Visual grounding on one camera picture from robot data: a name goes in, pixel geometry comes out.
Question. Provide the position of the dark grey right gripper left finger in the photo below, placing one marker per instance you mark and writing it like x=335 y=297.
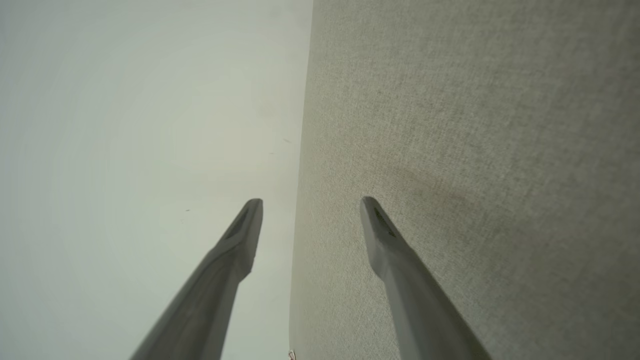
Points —
x=225 y=270

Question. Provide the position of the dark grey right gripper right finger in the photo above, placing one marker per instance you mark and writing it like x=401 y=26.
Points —
x=400 y=280

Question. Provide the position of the grey fabric sofa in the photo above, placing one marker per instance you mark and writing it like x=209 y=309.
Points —
x=475 y=150

